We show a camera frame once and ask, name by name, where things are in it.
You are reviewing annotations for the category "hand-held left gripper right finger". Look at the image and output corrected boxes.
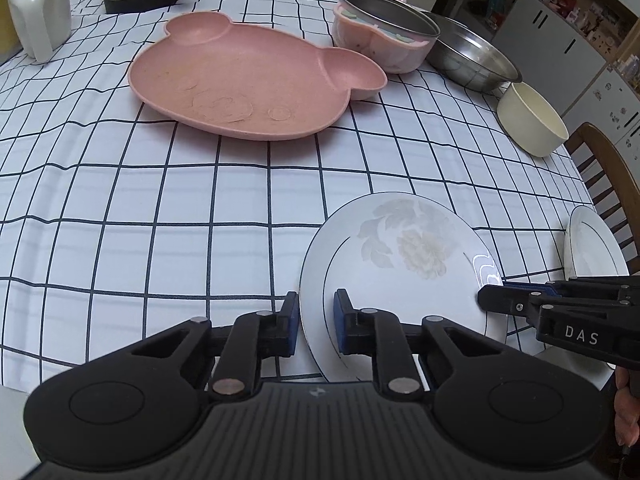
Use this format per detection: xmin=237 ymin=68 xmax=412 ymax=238
xmin=334 ymin=288 xmax=501 ymax=396

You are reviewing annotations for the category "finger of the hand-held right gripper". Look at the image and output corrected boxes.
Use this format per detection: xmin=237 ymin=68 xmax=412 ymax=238
xmin=476 ymin=284 xmax=545 ymax=320
xmin=501 ymin=280 xmax=568 ymax=298

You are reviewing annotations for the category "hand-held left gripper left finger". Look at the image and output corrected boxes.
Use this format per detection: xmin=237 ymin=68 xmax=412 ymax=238
xmin=131 ymin=291 xmax=301 ymax=396

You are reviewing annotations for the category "white floral plate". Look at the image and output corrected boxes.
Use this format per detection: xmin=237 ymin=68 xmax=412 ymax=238
xmin=298 ymin=191 xmax=508 ymax=382

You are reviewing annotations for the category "pink bowl with steel insert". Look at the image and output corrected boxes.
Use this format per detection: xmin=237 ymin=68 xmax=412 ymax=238
xmin=331 ymin=0 xmax=441 ymax=75

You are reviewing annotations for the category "person's right hand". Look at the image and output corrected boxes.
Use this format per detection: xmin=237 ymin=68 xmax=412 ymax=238
xmin=614 ymin=366 xmax=640 ymax=448

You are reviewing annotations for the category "white plate with thin rim line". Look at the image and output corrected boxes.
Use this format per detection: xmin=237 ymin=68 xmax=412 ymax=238
xmin=563 ymin=205 xmax=631 ymax=281

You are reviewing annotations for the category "brown wooden chair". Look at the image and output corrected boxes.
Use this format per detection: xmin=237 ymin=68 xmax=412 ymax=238
xmin=565 ymin=121 xmax=640 ymax=271

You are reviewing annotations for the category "cream bowl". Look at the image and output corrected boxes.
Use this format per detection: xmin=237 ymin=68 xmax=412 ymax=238
xmin=496 ymin=81 xmax=570 ymax=157

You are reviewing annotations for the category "white checked tablecloth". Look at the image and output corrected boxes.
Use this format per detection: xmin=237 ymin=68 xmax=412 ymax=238
xmin=0 ymin=0 xmax=618 ymax=392

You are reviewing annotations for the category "white stickered cabinet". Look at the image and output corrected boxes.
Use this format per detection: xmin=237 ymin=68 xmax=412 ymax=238
xmin=566 ymin=66 xmax=640 ymax=147

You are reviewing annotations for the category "stainless steel bowl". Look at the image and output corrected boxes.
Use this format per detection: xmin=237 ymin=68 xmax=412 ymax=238
xmin=425 ymin=10 xmax=522 ymax=93

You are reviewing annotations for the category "pink bear-shaped plate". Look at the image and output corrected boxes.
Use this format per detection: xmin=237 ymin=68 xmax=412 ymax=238
xmin=127 ymin=10 xmax=388 ymax=141

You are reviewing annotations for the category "white kettle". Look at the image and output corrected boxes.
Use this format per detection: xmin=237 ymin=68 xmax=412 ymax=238
xmin=7 ymin=0 xmax=72 ymax=64

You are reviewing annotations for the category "white cabinet with black handles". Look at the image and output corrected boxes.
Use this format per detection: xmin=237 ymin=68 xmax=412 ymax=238
xmin=492 ymin=0 xmax=608 ymax=113

